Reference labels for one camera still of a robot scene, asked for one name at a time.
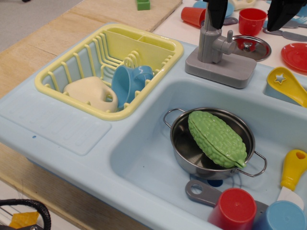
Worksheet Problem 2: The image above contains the red cup lying down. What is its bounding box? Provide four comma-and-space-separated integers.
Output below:
181, 7, 206, 28

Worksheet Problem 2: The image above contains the red cup in sink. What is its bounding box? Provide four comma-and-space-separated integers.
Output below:
208, 188, 257, 230

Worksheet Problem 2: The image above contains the cream toy cup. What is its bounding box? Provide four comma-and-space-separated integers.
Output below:
63, 76, 118, 112

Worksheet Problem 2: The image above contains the yellow star spoon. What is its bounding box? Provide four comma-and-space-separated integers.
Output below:
267, 67, 307, 108

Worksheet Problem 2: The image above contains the blue cup in sink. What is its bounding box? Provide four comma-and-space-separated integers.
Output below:
252, 201, 307, 230

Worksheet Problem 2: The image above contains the grey toy utensil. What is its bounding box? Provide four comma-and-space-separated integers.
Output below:
263, 27, 307, 42

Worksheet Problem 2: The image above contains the steel pot lid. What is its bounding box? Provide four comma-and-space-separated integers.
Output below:
233, 35, 272, 61

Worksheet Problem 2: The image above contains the yellow handled toy knife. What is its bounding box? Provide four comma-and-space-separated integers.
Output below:
277, 149, 307, 210

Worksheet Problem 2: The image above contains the steel pot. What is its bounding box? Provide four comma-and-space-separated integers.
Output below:
163, 108, 268, 180

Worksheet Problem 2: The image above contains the blue toy plate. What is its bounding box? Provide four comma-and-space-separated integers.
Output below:
192, 0, 234, 18

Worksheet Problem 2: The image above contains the red toy plate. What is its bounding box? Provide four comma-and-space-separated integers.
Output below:
281, 43, 307, 74

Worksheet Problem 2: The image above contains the grey toy spatula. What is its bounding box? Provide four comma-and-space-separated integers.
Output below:
185, 179, 269, 216

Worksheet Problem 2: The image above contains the yellow tape piece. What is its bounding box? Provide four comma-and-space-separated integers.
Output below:
9, 211, 39, 229

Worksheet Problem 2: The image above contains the light blue toy sink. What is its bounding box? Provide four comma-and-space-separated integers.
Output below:
0, 42, 307, 230

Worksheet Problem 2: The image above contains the yellow dish rack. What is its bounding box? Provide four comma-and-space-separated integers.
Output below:
34, 23, 184, 121

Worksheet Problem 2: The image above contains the green toy block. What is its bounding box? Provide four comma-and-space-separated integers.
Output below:
136, 0, 151, 11

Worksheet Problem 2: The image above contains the grey toy faucet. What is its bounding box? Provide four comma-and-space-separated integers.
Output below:
185, 25, 258, 89

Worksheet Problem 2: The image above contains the red upright cup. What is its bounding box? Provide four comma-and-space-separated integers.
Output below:
238, 8, 267, 36

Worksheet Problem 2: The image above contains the grey utensil handle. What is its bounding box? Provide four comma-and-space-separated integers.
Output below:
223, 17, 238, 25

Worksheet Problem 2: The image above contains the black cable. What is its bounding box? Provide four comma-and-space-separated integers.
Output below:
0, 199, 52, 230

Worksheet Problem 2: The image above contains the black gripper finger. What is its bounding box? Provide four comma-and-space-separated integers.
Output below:
205, 0, 228, 29
267, 0, 307, 32

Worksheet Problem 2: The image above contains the green toy bitter gourd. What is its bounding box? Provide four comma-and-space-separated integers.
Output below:
188, 111, 247, 169

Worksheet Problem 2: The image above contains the blue cup in rack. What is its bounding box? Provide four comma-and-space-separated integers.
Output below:
111, 65, 154, 109

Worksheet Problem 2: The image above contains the cream toy dish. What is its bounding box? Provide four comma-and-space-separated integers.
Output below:
230, 0, 256, 10

